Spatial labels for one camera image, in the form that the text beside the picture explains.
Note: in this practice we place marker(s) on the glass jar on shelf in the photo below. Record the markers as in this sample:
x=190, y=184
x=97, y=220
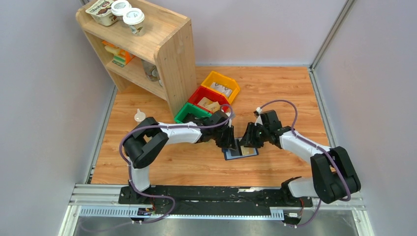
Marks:
x=150, y=71

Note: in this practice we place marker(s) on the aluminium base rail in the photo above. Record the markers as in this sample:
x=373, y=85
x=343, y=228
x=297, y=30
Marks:
x=205, y=202

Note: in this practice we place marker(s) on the clear squeeze bottle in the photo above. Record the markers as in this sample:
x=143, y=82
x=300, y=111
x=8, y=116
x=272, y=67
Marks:
x=139, y=116

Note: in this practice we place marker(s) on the green plastic bin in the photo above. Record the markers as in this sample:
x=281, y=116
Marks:
x=190, y=112

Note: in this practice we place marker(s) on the navy blue card holder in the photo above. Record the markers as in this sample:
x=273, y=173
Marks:
x=235, y=154

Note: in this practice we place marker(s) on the white lidded paper cup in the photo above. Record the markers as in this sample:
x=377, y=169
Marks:
x=118, y=8

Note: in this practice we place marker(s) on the white sachet in yellow bin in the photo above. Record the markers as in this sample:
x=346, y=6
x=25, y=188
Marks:
x=221, y=89

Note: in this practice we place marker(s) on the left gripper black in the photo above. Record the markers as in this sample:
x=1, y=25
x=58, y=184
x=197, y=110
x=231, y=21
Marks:
x=230, y=141

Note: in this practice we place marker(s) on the yellow VIP card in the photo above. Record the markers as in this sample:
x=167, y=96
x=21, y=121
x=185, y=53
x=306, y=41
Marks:
x=213, y=107
x=248, y=151

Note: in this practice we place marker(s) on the red plastic bin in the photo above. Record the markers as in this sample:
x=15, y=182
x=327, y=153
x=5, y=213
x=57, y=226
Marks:
x=201, y=92

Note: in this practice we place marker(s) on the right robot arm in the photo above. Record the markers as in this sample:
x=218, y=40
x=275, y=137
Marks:
x=333, y=174

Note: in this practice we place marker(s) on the wooden shelf unit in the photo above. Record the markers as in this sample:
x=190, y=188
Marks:
x=167, y=43

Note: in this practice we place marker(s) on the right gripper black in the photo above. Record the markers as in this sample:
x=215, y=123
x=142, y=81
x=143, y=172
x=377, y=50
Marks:
x=248, y=140

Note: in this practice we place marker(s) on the yellow plastic bin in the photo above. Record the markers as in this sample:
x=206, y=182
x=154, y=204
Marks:
x=215, y=77

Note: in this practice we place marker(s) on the orange snack package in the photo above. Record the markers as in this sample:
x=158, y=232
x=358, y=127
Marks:
x=121, y=57

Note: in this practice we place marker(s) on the brown packet left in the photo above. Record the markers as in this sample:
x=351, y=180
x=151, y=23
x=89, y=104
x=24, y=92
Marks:
x=204, y=102

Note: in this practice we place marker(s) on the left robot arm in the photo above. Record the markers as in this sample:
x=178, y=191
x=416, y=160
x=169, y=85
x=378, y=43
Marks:
x=140, y=147

